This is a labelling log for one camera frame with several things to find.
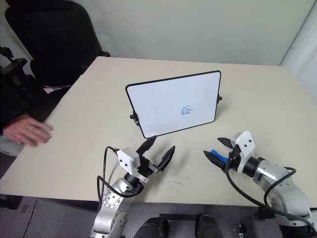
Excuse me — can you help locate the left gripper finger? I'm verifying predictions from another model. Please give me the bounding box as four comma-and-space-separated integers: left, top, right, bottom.
158, 145, 176, 172
135, 135, 157, 157

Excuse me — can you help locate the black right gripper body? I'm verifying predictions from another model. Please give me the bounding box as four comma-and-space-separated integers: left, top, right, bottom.
226, 144, 242, 171

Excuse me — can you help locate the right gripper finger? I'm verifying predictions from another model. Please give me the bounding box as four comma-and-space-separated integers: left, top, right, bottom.
217, 137, 234, 150
203, 150, 227, 173

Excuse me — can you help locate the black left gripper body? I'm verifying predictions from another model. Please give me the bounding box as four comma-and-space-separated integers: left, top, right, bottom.
137, 156, 160, 178

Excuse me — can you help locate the blue plastic object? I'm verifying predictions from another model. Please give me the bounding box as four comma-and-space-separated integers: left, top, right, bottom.
210, 148, 228, 162

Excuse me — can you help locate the person's bare hand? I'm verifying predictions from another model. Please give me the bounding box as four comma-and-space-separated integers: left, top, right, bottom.
3, 115, 54, 147

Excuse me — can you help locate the dark rounded shape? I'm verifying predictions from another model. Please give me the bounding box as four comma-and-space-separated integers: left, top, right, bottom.
140, 216, 169, 238
195, 214, 221, 238

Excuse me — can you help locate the black office chair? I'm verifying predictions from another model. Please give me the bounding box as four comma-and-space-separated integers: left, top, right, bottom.
4, 0, 111, 88

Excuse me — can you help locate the black chair armrest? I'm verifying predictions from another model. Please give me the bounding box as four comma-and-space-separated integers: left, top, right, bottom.
0, 46, 28, 76

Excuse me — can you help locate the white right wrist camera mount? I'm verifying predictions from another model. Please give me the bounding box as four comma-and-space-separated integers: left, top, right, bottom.
233, 130, 256, 172

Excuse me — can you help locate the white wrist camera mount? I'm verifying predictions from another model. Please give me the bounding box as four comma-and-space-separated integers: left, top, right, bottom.
116, 147, 142, 174
233, 130, 256, 172

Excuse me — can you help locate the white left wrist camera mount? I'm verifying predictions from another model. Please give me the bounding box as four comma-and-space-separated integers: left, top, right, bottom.
116, 147, 142, 174

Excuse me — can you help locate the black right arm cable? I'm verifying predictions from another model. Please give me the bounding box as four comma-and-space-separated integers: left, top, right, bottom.
224, 158, 317, 235

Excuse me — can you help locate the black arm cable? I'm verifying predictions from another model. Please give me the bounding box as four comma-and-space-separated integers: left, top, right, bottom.
96, 146, 143, 199
224, 158, 317, 235

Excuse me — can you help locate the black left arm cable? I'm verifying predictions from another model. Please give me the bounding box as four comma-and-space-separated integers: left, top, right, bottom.
96, 146, 143, 199

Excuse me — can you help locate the white board with black frame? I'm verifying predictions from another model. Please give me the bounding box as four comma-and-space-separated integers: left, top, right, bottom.
125, 70, 222, 139

